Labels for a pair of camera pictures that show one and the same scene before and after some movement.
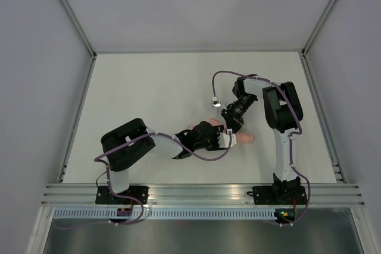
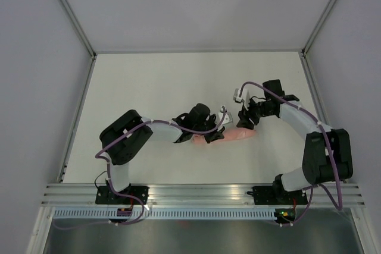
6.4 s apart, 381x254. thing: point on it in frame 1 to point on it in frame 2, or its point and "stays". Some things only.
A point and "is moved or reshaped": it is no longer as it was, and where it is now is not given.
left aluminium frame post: x=74 y=19 stays
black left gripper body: x=212 y=144 to x=208 y=126
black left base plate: x=103 y=196 stays
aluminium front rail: x=203 y=194 stays
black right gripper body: x=234 y=115 to x=255 y=110
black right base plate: x=278 y=195 stays
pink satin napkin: x=240 y=137 is moved or reshaped
